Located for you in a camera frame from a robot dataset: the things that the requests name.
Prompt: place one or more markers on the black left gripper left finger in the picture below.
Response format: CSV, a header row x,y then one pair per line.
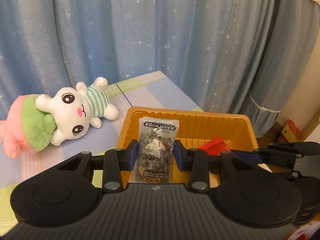
x,y
112,163

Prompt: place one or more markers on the orange box on floor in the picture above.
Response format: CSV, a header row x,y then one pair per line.
x,y
290,128

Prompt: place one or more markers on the clear black seaweed snack packet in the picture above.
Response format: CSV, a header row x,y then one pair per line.
x,y
155,155

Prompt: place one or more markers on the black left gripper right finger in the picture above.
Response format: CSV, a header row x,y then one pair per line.
x,y
199,163

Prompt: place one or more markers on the white rabbit carrot plush toy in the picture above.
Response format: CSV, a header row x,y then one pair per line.
x,y
38,120

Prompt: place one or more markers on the orange plastic tray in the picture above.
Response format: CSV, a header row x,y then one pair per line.
x,y
195,129

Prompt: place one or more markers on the red snack packet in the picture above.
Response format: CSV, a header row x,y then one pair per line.
x,y
214,147

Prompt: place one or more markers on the blue star curtain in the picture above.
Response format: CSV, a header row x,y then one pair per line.
x,y
228,56

